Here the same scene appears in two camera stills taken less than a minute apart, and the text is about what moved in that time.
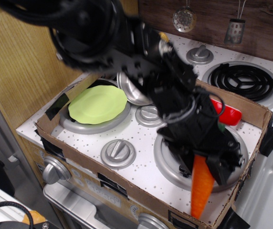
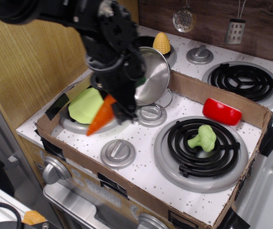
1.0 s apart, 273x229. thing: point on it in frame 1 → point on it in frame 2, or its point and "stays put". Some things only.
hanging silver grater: [235, 29] stays put
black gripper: [192, 127] → [121, 73]
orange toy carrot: [202, 186] → [105, 114]
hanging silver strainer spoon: [184, 19] stays put
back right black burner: [253, 81] stays put
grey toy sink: [263, 202] stays put
